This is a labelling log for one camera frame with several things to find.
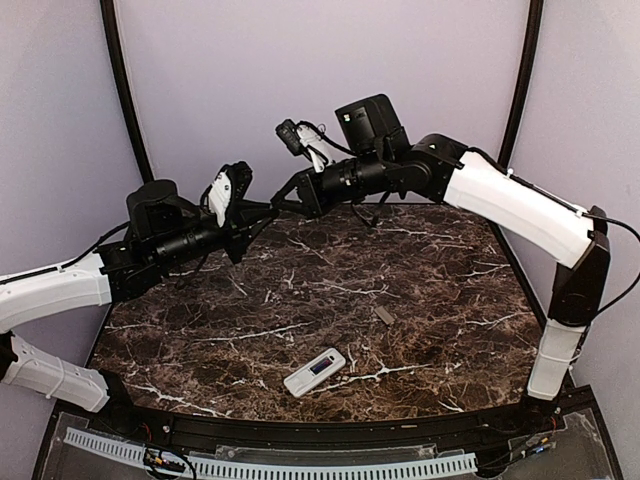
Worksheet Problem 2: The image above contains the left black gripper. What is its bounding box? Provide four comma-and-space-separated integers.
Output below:
154, 200, 280, 271

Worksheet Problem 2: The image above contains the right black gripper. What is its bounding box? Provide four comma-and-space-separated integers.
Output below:
270, 147, 392, 218

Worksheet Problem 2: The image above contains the grey battery cover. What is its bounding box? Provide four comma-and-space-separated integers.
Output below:
374, 306, 395, 326

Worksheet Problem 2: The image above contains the white remote control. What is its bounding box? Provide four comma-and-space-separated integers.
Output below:
283, 348, 346, 398

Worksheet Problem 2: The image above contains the purple AAA battery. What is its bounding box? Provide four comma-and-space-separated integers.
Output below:
310, 356, 333, 375

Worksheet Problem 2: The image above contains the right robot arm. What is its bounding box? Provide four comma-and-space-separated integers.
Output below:
271, 94, 611, 434

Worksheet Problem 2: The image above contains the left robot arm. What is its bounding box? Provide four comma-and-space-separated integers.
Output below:
1, 172, 278, 436

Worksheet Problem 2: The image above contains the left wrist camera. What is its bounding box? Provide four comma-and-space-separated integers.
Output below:
200, 160, 253, 228

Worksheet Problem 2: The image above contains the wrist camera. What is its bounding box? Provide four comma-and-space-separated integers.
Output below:
275, 119, 335, 173
200, 160, 253, 228

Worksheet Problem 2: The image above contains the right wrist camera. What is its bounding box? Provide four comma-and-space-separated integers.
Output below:
275, 119, 335, 173

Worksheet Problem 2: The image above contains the black front rail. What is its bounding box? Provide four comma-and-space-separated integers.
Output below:
133, 404, 525, 450

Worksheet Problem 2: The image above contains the right black frame post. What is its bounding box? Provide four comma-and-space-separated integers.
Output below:
498, 0, 544, 167

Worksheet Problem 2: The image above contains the black frame post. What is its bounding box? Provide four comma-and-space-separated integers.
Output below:
498, 0, 544, 167
99, 0, 154, 183

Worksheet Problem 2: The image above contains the left black frame post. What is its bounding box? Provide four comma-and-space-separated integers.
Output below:
99, 0, 154, 183

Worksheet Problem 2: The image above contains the white slotted cable duct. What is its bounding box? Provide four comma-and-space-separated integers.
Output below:
64, 427, 477, 479

